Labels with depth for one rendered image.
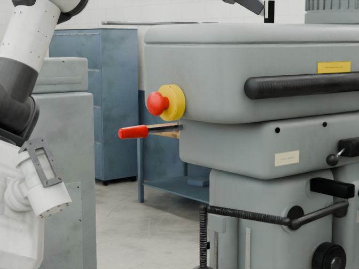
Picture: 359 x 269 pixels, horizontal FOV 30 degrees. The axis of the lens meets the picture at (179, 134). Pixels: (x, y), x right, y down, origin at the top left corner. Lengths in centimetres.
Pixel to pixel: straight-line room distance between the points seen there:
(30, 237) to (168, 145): 732
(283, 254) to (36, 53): 62
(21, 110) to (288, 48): 55
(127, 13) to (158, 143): 182
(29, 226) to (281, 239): 45
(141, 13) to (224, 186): 770
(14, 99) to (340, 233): 68
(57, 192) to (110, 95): 739
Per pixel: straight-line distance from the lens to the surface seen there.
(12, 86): 136
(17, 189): 121
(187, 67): 109
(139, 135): 120
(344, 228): 132
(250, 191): 120
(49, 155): 116
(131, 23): 121
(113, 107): 857
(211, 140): 120
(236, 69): 105
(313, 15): 140
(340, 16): 136
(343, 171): 130
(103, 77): 847
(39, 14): 140
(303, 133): 117
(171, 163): 851
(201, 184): 750
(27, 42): 138
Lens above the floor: 186
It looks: 8 degrees down
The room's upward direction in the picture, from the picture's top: straight up
